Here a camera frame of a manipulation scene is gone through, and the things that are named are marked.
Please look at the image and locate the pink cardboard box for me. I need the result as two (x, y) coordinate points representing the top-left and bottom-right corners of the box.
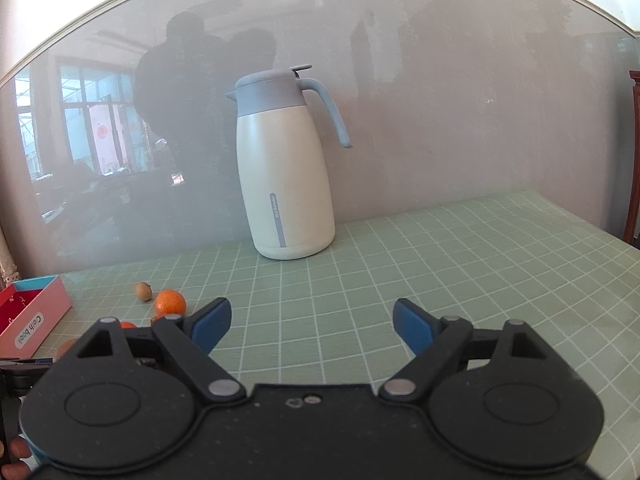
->
(0, 275), (74, 359)

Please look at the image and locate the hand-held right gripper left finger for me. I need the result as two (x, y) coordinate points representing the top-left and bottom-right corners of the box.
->
(75, 298), (247, 403)

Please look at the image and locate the wooden chair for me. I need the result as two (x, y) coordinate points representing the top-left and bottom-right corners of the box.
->
(622, 71), (640, 251)

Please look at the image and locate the green checked tablecloth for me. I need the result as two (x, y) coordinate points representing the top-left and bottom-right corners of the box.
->
(0, 189), (640, 480)

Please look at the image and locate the white and blue thermos jug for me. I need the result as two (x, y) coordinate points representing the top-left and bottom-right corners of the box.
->
(224, 64), (354, 261)

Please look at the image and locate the person's left hand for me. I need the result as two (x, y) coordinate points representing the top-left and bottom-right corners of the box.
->
(0, 435), (32, 480)

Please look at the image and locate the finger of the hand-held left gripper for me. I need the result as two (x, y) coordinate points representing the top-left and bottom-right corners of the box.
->
(0, 356), (55, 368)

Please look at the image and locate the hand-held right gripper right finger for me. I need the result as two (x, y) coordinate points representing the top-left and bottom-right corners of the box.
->
(378, 299), (548, 403)

